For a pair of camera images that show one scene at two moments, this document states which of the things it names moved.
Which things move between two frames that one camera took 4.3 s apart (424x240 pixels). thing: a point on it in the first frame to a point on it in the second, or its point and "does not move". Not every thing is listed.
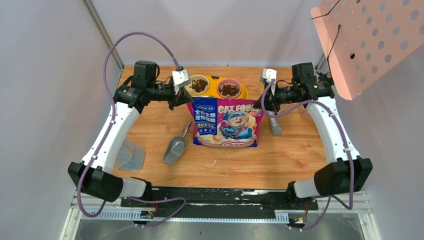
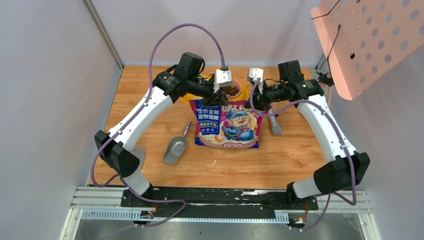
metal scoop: [176, 148] does not move
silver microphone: [276, 130] does not move
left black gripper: [177, 97] to [214, 95]
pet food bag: [224, 122] does not move
